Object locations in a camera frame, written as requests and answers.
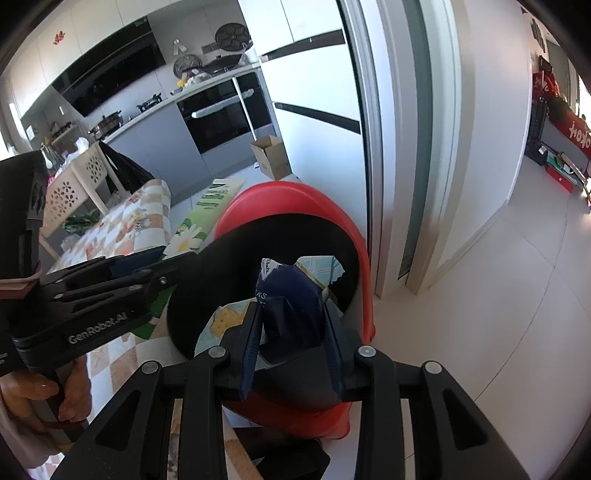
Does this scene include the blue wrapper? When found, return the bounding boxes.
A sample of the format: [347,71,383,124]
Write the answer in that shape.
[253,255,348,361]

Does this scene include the person's left forearm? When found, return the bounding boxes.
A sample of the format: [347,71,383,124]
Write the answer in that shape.
[0,415,68,472]

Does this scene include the red plastic stool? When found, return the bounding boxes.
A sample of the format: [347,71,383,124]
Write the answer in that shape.
[214,180,378,440]

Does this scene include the teal cracker packet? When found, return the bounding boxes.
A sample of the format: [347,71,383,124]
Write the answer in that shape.
[196,298,253,357]

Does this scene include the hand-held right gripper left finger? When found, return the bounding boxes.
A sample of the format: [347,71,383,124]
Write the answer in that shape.
[51,302,264,480]

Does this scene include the beige flower-cutout chair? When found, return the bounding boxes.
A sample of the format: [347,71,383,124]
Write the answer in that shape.
[39,147,126,256]

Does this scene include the black range hood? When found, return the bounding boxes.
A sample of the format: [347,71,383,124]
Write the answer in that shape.
[50,17,168,119]

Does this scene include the black built-in oven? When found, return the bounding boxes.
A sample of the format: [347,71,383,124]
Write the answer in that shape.
[176,71,274,156]

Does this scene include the round black mould pan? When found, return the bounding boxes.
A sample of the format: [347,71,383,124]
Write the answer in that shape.
[214,21,251,53]

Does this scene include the black bag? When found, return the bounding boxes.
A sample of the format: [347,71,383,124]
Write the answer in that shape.
[99,141,156,195]

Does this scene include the black frying pan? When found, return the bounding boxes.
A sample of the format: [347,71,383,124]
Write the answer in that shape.
[202,54,244,75]

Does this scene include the white mop handle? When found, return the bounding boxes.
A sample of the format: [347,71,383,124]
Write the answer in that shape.
[232,76,260,140]

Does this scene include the green onions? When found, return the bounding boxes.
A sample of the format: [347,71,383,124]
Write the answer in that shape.
[62,209,101,234]

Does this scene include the black trash bin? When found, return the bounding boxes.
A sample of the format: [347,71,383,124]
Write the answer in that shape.
[165,220,362,366]

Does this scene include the person's left hand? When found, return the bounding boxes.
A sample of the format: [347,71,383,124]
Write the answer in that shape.
[0,357,93,435]

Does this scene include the cardboard box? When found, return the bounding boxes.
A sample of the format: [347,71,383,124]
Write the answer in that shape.
[250,135,293,182]

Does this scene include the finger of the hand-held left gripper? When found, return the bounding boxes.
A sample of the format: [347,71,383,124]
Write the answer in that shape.
[57,251,201,315]
[41,246,167,294]

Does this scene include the cooking pot with lid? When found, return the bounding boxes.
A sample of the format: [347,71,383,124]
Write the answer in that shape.
[87,110,124,140]

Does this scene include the sliding door frame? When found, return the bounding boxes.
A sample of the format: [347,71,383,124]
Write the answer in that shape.
[338,0,463,302]

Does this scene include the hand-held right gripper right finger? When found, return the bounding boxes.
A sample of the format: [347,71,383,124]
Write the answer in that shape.
[322,304,532,480]

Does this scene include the red banner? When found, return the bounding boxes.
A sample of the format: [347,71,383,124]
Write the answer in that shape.
[551,98,591,163]

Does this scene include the white refrigerator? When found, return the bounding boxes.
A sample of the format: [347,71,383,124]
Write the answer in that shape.
[237,0,371,186]

